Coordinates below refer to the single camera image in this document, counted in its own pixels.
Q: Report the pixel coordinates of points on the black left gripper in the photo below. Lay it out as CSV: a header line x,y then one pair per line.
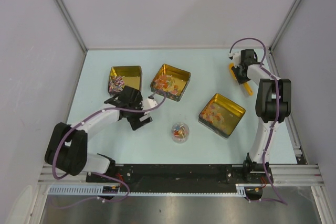
x,y
135,123

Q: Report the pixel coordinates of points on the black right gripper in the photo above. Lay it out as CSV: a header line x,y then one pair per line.
x,y
240,80

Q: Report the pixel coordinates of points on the orange plastic scoop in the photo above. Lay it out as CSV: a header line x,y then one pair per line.
x,y
245,87

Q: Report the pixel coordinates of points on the tin with swirl lollipops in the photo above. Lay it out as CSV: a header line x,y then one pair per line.
x,y
121,76

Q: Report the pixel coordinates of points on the tin with round lollipops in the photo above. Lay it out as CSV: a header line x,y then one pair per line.
x,y
171,81

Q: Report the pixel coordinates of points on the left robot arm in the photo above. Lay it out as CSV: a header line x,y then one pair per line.
x,y
68,146

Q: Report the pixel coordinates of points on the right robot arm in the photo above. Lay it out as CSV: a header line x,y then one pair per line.
x,y
273,105

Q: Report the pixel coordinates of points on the tin with popsicle candies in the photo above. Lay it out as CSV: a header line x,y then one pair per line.
x,y
221,115

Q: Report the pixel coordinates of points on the clear glass jar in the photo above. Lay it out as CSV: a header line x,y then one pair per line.
x,y
180,132

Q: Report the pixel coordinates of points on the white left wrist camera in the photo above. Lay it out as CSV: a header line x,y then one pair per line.
x,y
149,104

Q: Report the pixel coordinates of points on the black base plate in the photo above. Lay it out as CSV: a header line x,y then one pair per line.
x,y
184,177

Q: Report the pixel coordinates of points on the grey slotted cable duct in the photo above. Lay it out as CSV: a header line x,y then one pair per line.
x,y
109,190

